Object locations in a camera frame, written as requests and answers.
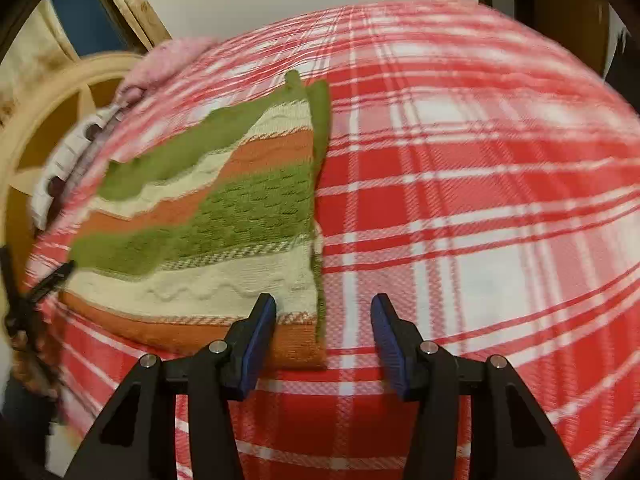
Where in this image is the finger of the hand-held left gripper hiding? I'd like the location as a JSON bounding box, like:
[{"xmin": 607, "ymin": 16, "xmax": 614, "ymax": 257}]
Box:
[
  {"xmin": 0, "ymin": 245, "xmax": 31, "ymax": 336},
  {"xmin": 22, "ymin": 260, "xmax": 77, "ymax": 306}
]

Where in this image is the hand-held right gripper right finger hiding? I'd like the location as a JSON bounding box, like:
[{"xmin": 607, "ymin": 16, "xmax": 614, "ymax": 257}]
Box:
[{"xmin": 370, "ymin": 292, "xmax": 581, "ymax": 480}]

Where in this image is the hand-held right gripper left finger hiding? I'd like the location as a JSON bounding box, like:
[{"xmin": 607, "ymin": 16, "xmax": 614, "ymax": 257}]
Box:
[{"xmin": 65, "ymin": 292, "xmax": 277, "ymax": 480}]

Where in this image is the green knitted sweater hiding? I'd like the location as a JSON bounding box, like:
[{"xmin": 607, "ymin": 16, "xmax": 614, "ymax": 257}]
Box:
[{"xmin": 60, "ymin": 69, "xmax": 331, "ymax": 372}]

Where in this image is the person's left forearm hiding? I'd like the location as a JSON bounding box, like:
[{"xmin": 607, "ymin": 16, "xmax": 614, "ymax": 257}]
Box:
[{"xmin": 10, "ymin": 310, "xmax": 63, "ymax": 401}]

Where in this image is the brown patterned pillow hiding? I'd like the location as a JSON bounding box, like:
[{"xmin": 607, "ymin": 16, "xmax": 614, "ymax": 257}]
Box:
[{"xmin": 30, "ymin": 102, "xmax": 131, "ymax": 231}]

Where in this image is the red plaid bed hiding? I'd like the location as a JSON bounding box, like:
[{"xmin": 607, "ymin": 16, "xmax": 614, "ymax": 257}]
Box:
[{"xmin": 25, "ymin": 0, "xmax": 640, "ymax": 480}]

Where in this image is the cream and brown headboard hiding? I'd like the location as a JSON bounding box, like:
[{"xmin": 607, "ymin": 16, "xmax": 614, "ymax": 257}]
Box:
[{"xmin": 0, "ymin": 52, "xmax": 146, "ymax": 286}]

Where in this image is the wide beige floral curtain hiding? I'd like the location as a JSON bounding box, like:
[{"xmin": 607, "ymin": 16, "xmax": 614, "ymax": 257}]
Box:
[{"xmin": 0, "ymin": 0, "xmax": 76, "ymax": 126}]

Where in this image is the pink pillow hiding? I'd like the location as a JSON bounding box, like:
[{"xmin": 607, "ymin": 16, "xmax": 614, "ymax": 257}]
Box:
[{"xmin": 120, "ymin": 36, "xmax": 221, "ymax": 106}]

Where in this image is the window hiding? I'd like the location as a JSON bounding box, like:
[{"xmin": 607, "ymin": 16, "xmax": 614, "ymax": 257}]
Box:
[{"xmin": 45, "ymin": 0, "xmax": 131, "ymax": 58}]

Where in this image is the narrow beige floral curtain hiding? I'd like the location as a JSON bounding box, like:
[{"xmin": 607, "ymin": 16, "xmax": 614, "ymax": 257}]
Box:
[{"xmin": 92, "ymin": 0, "xmax": 173, "ymax": 51}]

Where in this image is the brown wooden door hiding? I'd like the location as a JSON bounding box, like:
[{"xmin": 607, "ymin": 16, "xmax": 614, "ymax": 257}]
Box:
[{"xmin": 530, "ymin": 0, "xmax": 616, "ymax": 68}]

